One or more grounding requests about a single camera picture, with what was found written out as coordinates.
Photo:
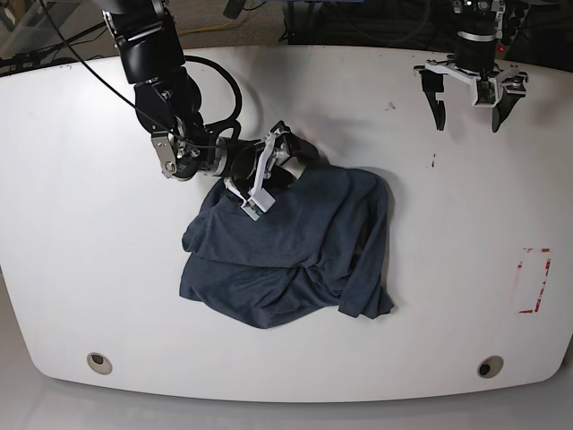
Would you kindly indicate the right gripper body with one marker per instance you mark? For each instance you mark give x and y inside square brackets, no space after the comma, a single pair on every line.
[243,159]

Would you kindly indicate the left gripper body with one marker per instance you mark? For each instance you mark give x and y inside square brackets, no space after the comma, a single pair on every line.
[451,69]

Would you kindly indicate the dark blue T-shirt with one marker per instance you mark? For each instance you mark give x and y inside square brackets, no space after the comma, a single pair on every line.
[321,244]

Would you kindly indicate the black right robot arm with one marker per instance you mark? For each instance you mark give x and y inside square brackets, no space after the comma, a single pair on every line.
[168,106]

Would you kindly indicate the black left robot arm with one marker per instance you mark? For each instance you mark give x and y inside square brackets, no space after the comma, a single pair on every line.
[473,63]

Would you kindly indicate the red tape rectangle marking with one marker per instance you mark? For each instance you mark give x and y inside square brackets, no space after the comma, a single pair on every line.
[531,279]

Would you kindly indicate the left table grommet hole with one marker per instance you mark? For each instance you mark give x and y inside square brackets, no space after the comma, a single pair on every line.
[99,363]

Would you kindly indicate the table grommet hole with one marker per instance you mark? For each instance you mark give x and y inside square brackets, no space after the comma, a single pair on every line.
[490,367]
[99,363]

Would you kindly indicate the right table grommet hole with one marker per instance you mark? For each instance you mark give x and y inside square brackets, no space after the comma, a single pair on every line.
[490,367]

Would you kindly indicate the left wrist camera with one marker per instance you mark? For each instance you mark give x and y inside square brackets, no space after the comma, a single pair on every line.
[486,93]

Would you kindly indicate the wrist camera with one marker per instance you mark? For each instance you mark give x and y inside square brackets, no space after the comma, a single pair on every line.
[259,203]
[486,93]

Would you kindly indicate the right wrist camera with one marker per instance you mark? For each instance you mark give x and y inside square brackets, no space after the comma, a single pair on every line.
[259,203]

